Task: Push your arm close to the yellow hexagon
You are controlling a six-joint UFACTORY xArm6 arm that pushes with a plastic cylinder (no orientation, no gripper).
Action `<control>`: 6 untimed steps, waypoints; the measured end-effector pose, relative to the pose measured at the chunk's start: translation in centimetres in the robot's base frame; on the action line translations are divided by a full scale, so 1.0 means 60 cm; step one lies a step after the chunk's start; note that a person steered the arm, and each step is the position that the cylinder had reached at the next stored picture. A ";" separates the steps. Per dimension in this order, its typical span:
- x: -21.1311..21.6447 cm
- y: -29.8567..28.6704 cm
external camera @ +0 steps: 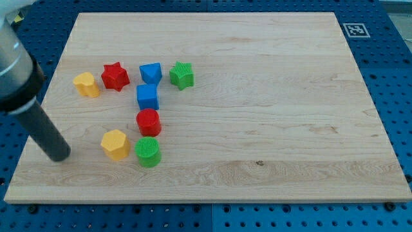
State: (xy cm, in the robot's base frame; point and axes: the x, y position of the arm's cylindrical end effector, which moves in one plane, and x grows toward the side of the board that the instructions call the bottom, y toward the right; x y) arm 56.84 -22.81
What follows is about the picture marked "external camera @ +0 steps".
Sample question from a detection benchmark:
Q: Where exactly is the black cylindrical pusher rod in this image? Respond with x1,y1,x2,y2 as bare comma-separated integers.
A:
8,97,71,162

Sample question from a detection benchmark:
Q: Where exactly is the red cylinder block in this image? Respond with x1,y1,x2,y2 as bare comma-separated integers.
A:
136,108,162,137

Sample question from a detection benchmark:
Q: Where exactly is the light wooden board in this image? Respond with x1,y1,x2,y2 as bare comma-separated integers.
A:
5,12,411,204

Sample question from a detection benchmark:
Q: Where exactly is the yellow heart block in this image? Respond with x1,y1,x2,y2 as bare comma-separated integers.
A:
73,72,100,98

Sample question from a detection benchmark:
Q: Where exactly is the green star block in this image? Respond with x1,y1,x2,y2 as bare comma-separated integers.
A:
169,61,194,90

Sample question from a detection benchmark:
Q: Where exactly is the green cylinder block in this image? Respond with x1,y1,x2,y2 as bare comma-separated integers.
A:
135,137,162,168

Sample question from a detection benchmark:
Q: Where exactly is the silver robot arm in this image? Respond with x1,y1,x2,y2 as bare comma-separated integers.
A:
1,0,45,111

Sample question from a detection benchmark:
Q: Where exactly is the white fiducial marker tag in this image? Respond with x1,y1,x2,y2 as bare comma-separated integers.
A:
343,23,370,38

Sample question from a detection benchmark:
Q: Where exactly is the blue cube block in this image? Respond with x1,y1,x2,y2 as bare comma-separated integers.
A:
136,84,159,110

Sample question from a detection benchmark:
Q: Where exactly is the red star block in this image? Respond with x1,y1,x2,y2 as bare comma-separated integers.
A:
101,62,130,92

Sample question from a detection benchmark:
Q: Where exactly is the yellow hexagon block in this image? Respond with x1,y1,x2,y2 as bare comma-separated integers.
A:
100,130,131,161

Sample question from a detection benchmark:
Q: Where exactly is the blue triangle block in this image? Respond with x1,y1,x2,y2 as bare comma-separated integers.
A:
139,63,162,85

